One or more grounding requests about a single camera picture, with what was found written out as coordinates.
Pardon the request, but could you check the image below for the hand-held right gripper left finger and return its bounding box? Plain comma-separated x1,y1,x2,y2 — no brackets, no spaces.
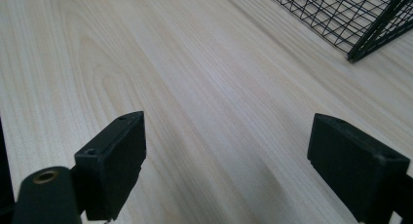
74,110,147,222

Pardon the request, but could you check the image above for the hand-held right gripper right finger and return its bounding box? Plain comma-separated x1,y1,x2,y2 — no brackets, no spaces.
307,112,411,224

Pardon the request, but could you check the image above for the black wire basket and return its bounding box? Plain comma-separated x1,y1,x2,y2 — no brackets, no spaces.
261,0,413,63

